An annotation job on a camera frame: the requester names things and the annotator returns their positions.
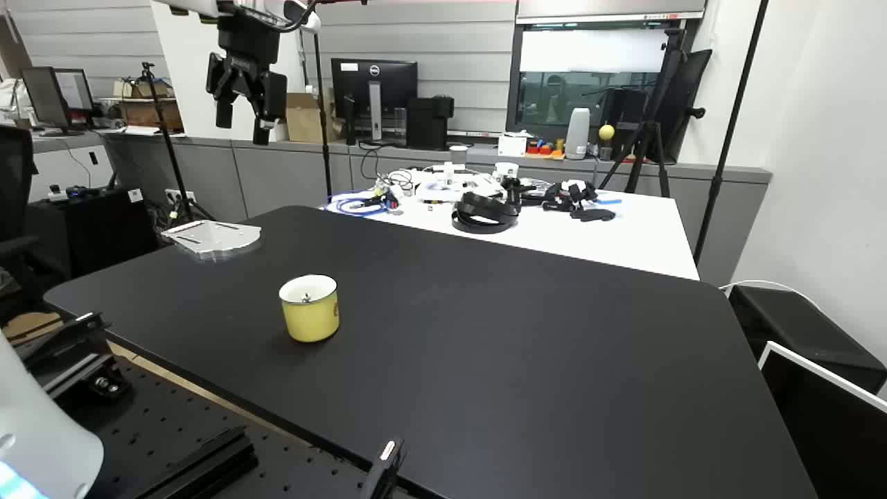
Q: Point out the black hand controller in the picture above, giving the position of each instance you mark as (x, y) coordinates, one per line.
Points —
(575, 197)

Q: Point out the black aluminium extrusion rail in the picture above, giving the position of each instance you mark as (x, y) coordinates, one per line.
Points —
(206, 462)

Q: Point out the dark wall screen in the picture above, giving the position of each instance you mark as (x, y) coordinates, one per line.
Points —
(592, 86)

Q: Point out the white cylindrical speaker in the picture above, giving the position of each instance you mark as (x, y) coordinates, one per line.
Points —
(578, 135)

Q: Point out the black case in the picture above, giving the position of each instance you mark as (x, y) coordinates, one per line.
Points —
(799, 327)

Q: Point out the yellow ball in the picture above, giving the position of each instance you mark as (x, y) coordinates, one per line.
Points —
(604, 132)

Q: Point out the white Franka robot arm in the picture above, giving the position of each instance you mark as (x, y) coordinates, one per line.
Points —
(36, 434)

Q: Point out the flat aluminium plate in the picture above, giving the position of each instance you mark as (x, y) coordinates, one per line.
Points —
(215, 239)

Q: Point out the black computer tower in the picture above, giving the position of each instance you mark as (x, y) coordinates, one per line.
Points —
(429, 123)

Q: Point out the black mounting bracket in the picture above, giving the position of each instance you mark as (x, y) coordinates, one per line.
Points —
(66, 356)

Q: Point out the white table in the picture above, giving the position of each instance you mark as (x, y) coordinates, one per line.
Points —
(599, 236)

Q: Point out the white framed black panel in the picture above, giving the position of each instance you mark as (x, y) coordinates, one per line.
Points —
(827, 434)

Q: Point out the tall black pole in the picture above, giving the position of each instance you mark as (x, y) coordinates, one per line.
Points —
(734, 119)

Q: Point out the black computer monitor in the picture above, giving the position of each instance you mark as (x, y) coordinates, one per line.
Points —
(374, 85)

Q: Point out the grey counter partition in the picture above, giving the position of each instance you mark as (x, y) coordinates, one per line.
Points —
(278, 175)

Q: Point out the black headset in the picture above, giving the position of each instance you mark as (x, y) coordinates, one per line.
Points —
(483, 215)

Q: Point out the thin black pole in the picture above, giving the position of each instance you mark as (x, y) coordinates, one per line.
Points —
(323, 119)

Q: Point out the black perforated breadboard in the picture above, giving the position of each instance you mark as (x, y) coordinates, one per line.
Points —
(166, 434)

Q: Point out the black camera tripod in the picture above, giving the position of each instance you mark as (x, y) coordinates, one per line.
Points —
(658, 111)

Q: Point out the small angled monitor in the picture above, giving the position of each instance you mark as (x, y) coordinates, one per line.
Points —
(55, 97)

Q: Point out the yellow ceramic mug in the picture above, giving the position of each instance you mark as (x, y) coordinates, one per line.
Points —
(310, 319)

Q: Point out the black light stand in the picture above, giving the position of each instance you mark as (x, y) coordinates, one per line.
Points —
(166, 139)

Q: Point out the black table clamp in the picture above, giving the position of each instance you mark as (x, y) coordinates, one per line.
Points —
(381, 469)

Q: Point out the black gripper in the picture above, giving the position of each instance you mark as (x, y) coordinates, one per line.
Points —
(248, 42)

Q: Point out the small white box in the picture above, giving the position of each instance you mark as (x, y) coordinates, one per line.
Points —
(514, 144)

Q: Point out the black low cabinet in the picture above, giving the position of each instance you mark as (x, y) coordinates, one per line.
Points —
(93, 232)

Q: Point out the white electronics pile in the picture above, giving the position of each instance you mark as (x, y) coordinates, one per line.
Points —
(434, 183)

